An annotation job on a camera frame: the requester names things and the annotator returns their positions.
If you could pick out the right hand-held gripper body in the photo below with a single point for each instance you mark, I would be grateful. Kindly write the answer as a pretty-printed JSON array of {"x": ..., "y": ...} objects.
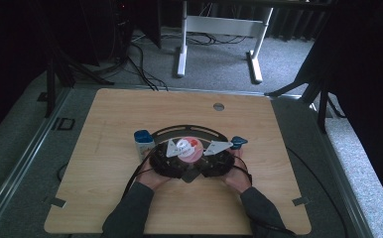
[{"x": 217, "y": 163}]

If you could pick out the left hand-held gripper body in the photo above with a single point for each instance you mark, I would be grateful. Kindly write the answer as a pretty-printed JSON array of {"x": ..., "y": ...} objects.
[{"x": 163, "y": 163}]

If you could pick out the pink jar with white lid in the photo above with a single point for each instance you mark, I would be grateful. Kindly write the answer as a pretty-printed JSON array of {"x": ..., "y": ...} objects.
[{"x": 191, "y": 152}]

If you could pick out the white bottle with blue cap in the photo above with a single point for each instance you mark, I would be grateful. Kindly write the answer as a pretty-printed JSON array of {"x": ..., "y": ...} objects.
[{"x": 143, "y": 139}]

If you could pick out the dark grey fan-shaped rack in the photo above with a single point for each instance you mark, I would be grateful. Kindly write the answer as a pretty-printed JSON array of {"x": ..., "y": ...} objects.
[{"x": 189, "y": 129}]

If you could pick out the person's left hand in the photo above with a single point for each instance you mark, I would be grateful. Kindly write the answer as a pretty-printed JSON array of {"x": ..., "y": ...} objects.
[{"x": 153, "y": 180}]

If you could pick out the person's right hand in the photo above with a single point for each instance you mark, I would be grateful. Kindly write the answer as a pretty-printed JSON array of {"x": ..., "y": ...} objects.
[{"x": 239, "y": 178}]

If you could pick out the grey round table grommet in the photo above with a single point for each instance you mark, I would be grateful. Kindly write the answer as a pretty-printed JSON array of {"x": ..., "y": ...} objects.
[{"x": 218, "y": 106}]

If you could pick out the grey tape strip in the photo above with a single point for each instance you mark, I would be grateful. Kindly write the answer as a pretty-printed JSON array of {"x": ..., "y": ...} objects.
[
  {"x": 55, "y": 201},
  {"x": 301, "y": 201}
]

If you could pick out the black angled stand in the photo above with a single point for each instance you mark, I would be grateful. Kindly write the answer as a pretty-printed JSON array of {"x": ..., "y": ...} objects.
[{"x": 321, "y": 105}]

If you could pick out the black tripod stand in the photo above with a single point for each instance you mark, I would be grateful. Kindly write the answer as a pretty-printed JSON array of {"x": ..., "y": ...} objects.
[{"x": 50, "y": 86}]

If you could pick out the black computer tower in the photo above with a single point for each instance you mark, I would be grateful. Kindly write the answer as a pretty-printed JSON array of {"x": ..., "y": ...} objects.
[{"x": 121, "y": 29}]

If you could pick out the black upright panel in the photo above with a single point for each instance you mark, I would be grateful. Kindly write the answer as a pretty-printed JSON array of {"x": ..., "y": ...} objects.
[{"x": 148, "y": 20}]

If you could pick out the dark curtain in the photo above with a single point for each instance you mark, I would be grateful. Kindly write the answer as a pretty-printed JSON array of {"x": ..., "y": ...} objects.
[
  {"x": 371, "y": 82},
  {"x": 7, "y": 49}
]

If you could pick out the metal frame rail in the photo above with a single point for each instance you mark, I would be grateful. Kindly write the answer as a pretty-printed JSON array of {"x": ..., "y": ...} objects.
[
  {"x": 24, "y": 155},
  {"x": 345, "y": 195}
]

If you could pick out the white desk frame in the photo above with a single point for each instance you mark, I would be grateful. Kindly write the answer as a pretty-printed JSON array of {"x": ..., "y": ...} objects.
[{"x": 222, "y": 24}]

